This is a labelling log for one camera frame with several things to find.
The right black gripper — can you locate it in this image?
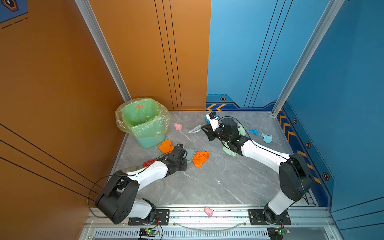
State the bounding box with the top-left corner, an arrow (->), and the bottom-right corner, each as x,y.
200,123 -> 231,144

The pink toy on rail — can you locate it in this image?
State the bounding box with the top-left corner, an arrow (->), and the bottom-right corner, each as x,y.
204,207 -> 214,217

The green circuit board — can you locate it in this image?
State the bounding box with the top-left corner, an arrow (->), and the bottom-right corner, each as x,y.
138,228 -> 160,240
267,228 -> 291,240

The folded orange paper scrap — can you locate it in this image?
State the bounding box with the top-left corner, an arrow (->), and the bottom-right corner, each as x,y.
158,140 -> 175,154

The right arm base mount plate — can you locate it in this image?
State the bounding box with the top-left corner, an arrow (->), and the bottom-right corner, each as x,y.
248,209 -> 292,226

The pink paper scrap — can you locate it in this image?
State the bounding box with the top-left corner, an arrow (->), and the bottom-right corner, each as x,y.
174,123 -> 183,132

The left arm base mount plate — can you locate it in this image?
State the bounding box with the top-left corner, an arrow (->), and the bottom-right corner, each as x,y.
128,209 -> 170,226

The aluminium front rail frame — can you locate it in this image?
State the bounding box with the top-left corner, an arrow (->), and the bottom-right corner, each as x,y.
80,205 -> 343,240

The large crumpled orange paper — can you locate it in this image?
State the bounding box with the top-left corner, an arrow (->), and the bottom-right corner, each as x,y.
192,152 -> 210,168

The green plastic trash bin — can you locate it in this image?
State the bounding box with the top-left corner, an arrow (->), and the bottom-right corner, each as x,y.
121,98 -> 168,150

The right green circuit board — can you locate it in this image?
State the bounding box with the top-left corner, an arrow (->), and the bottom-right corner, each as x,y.
267,228 -> 291,240

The large light green paper scrap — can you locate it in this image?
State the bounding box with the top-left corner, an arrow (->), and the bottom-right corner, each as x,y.
223,146 -> 238,157

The small blue paper scrap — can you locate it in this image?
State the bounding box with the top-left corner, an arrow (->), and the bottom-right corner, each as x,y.
250,130 -> 259,136

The grey-blue plastic dustpan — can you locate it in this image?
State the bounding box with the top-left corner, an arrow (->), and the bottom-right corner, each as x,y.
185,149 -> 196,163

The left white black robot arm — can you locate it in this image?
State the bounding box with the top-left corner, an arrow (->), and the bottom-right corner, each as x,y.
95,144 -> 188,225

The clear yellow bin liner bag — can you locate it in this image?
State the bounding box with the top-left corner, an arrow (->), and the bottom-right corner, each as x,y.
114,97 -> 172,137

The left green circuit board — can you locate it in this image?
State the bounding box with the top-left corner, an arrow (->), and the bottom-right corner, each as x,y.
138,228 -> 160,240

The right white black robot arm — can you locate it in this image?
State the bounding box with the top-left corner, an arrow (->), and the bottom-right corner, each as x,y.
201,112 -> 315,225

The red crumpled paper scrap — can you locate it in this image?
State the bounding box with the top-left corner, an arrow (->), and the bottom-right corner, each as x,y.
142,159 -> 157,168

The small light green paper scrap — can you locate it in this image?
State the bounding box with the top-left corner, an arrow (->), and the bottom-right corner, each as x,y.
238,126 -> 247,136

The light blue paper scrap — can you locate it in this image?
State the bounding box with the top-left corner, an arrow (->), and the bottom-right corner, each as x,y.
263,134 -> 273,144

